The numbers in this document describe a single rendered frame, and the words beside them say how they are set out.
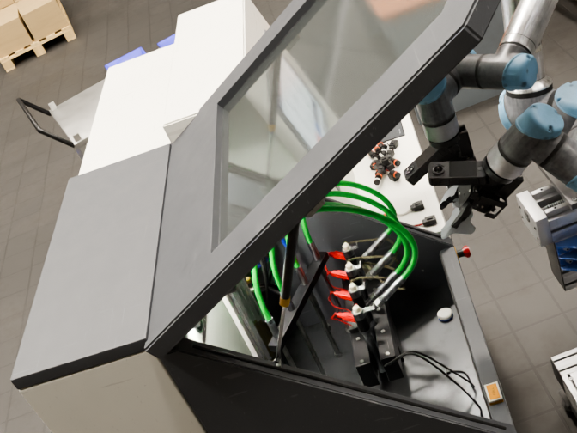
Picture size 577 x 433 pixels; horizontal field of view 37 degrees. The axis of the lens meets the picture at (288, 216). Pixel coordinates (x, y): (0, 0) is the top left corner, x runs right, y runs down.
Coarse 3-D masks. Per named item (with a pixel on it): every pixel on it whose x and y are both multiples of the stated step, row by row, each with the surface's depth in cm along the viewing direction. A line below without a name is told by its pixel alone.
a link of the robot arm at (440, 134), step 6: (456, 120) 187; (444, 126) 185; (450, 126) 186; (456, 126) 187; (426, 132) 188; (432, 132) 186; (438, 132) 186; (444, 132) 186; (450, 132) 186; (456, 132) 187; (432, 138) 188; (438, 138) 187; (444, 138) 187; (450, 138) 187
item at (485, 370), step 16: (448, 256) 230; (448, 272) 225; (464, 288) 219; (464, 304) 214; (464, 320) 210; (480, 336) 204; (480, 352) 200; (480, 368) 197; (480, 384) 193; (496, 416) 185
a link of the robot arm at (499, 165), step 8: (496, 144) 166; (488, 152) 169; (496, 152) 166; (488, 160) 168; (496, 160) 166; (504, 160) 164; (496, 168) 166; (504, 168) 166; (512, 168) 165; (520, 168) 165; (504, 176) 167; (512, 176) 167
